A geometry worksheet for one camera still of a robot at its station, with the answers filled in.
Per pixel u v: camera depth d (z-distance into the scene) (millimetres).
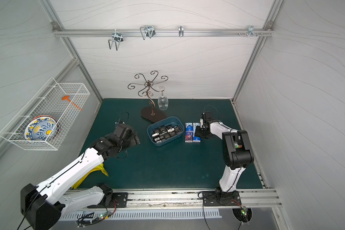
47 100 698
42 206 368
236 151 499
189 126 1013
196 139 950
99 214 701
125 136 597
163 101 897
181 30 723
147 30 765
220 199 671
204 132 837
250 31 767
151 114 1087
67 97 784
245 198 763
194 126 1013
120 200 736
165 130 989
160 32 785
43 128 625
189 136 957
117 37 783
